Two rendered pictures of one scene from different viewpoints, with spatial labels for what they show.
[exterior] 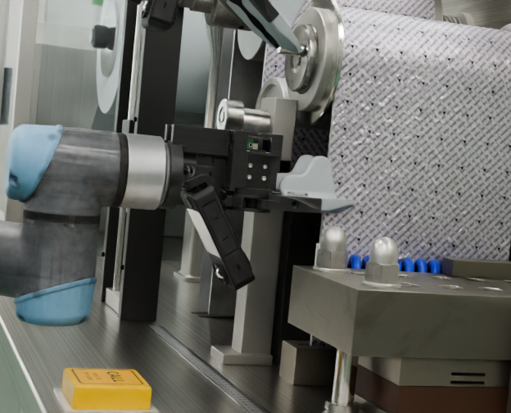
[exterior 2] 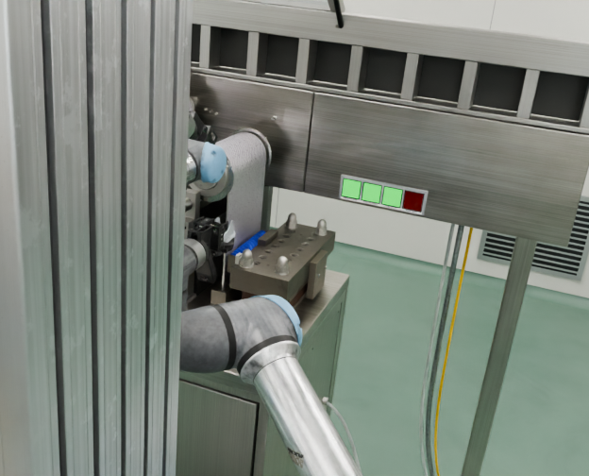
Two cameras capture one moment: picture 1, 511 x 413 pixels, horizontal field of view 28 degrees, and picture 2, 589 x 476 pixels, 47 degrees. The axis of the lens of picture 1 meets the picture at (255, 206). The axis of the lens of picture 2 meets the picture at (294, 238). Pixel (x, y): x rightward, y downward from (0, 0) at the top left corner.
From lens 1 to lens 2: 1.28 m
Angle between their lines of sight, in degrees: 54
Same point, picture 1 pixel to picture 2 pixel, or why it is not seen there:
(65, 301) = not seen: hidden behind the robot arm
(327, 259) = (249, 263)
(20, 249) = not seen: hidden behind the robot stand
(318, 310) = (258, 285)
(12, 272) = not seen: hidden behind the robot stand
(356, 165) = (233, 215)
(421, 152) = (245, 200)
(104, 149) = (191, 257)
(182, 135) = (202, 236)
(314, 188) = (229, 233)
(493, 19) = (208, 104)
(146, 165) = (201, 257)
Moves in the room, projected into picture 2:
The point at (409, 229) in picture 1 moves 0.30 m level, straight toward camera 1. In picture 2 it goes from (243, 230) to (317, 270)
